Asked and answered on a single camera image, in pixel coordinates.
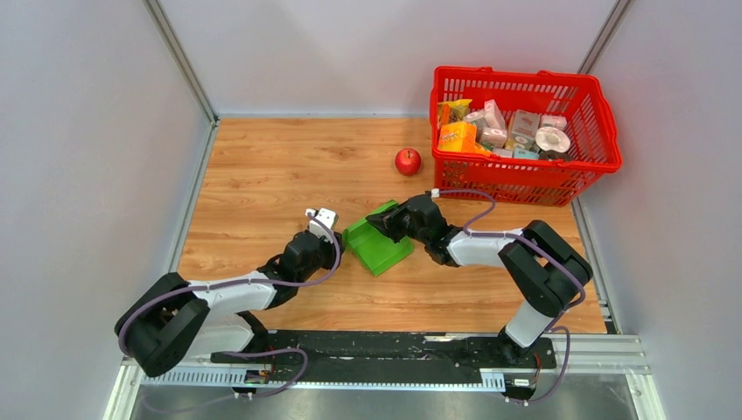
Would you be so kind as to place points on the pink box in basket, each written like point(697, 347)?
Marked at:
point(493, 138)

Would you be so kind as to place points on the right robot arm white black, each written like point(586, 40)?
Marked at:
point(550, 274)

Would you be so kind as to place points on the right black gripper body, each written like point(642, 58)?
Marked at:
point(405, 227)

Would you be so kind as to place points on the yellow snack bag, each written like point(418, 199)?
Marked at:
point(452, 111)

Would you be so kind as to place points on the pink white carton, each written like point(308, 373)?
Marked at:
point(493, 116)

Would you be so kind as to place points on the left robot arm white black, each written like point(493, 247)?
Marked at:
point(177, 319)

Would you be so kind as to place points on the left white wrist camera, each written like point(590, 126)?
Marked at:
point(322, 222)

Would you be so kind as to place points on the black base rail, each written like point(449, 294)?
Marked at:
point(385, 358)

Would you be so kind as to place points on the white red box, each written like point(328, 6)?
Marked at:
point(522, 128)

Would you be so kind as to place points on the red plastic basket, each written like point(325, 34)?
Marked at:
point(591, 128)

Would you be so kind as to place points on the orange snack box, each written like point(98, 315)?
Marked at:
point(460, 137)

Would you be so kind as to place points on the small pink white box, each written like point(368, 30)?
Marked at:
point(558, 122)

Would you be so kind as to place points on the red apple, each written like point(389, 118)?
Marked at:
point(408, 161)

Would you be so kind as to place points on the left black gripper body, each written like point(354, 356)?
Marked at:
point(326, 249)

